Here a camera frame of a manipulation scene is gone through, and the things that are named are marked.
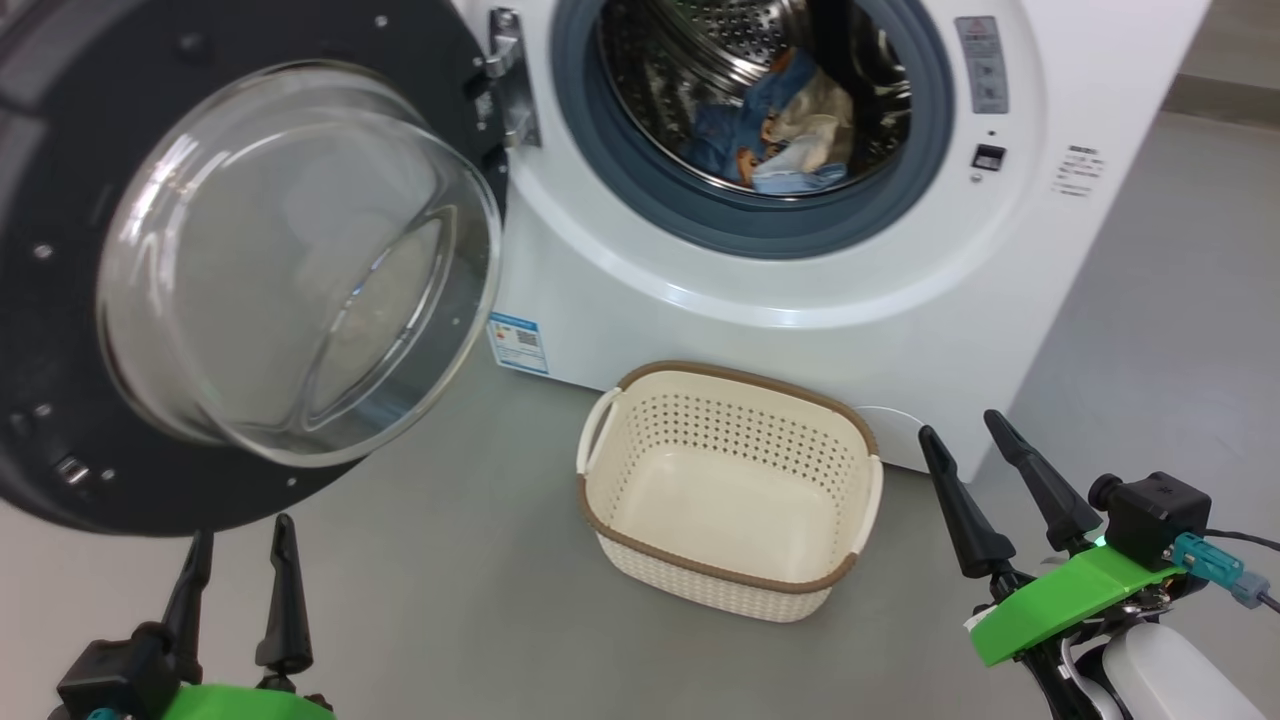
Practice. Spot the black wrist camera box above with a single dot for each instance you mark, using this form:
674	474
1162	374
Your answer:
1160	515
115	680

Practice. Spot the blue garment cream lining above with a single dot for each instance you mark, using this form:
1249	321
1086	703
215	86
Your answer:
810	125

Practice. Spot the white front-load washing machine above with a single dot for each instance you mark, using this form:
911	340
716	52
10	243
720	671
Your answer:
850	330

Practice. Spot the blue energy label sticker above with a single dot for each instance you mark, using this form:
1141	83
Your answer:
518	343

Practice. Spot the black round glass washer door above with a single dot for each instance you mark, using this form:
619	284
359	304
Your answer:
60	330

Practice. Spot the round white filter cover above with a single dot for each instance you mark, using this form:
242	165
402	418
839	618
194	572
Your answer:
895	430

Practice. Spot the cream laundry basket brown rim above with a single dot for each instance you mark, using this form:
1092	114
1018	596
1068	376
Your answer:
620	470

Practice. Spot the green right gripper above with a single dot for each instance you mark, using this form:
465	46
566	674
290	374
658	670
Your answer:
1070	600

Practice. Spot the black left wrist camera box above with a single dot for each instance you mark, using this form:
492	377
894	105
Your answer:
115	680

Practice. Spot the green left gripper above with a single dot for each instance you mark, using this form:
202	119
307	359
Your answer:
240	703

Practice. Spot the grey warning label sticker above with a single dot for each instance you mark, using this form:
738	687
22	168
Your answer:
981	65

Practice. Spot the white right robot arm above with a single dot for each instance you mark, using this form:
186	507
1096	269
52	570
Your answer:
1170	680

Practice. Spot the blue garment orange print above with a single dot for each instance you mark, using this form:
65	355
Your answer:
730	125

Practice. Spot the small black text label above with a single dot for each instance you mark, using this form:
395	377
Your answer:
1078	170

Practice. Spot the metal door hinge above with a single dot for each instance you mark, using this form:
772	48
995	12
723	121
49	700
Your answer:
512	80

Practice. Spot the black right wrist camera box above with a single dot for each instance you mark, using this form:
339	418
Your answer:
1160	515

